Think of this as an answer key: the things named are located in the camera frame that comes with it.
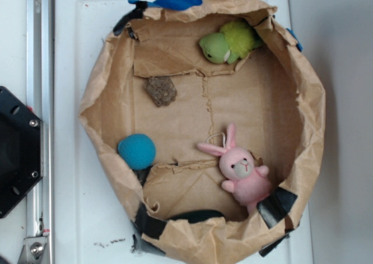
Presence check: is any pink plush bunny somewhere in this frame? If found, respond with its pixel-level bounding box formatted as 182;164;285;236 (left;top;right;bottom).
197;123;272;214

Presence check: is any blue crochet ball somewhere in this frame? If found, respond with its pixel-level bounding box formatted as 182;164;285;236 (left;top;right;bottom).
117;133;156;170

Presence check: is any green plush turtle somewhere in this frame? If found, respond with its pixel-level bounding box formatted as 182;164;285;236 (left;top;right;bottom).
199;19;264;64

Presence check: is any white plastic tray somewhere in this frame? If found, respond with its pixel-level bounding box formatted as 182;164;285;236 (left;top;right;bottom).
54;0;315;264

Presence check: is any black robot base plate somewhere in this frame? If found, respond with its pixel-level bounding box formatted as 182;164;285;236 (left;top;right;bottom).
1;86;43;219

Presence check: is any aluminium extrusion rail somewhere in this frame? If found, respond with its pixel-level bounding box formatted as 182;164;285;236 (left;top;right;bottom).
19;0;55;263

